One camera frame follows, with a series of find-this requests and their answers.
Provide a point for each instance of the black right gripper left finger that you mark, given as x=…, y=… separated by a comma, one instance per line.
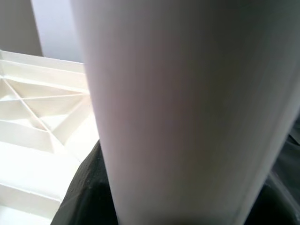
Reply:
x=89, y=187

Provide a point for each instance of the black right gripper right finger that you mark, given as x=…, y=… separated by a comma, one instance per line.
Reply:
x=279, y=204

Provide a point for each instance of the white plastic table top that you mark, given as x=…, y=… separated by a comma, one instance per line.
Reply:
x=35, y=140

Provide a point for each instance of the white plastic table leg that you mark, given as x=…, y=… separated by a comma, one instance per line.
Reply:
x=187, y=105

